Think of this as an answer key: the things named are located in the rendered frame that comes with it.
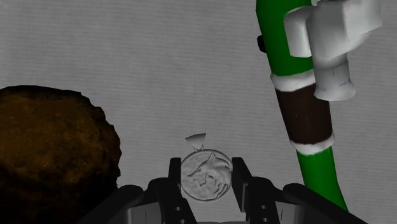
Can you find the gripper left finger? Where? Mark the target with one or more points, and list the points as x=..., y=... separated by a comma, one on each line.
x=169, y=198

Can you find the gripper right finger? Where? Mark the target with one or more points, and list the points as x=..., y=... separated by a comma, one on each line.
x=266, y=201

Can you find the grey round embossed medallion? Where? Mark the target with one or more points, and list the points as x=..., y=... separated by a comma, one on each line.
x=206, y=173

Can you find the green curved tool brown grip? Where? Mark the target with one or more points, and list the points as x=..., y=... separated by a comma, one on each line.
x=305, y=93

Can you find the brown lumpy rock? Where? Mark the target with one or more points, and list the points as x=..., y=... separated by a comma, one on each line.
x=52, y=155

